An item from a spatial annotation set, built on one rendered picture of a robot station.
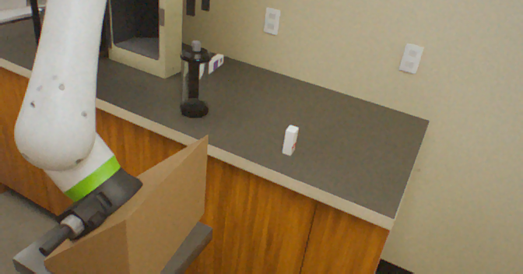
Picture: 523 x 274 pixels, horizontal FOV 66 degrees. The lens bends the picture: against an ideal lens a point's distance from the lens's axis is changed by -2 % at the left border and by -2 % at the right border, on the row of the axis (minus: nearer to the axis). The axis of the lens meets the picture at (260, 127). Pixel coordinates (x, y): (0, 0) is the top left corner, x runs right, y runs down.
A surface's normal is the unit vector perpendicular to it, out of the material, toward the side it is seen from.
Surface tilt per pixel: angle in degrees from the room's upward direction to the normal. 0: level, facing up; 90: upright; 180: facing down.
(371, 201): 0
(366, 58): 90
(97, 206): 37
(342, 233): 90
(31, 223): 0
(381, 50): 90
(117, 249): 90
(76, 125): 59
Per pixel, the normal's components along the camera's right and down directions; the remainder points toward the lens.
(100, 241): -0.34, 0.44
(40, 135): 0.14, 0.00
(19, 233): 0.11, -0.85
